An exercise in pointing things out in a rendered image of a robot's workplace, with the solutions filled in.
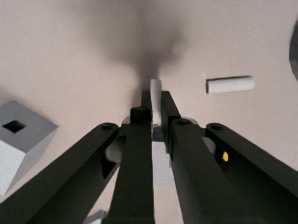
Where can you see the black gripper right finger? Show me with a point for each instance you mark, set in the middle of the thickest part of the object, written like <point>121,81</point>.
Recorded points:
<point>267,188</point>

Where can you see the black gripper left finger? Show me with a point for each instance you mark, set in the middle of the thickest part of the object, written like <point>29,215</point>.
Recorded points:
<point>66,190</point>

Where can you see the white cylindrical pin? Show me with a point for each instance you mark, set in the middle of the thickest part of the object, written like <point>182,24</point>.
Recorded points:
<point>227,85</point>

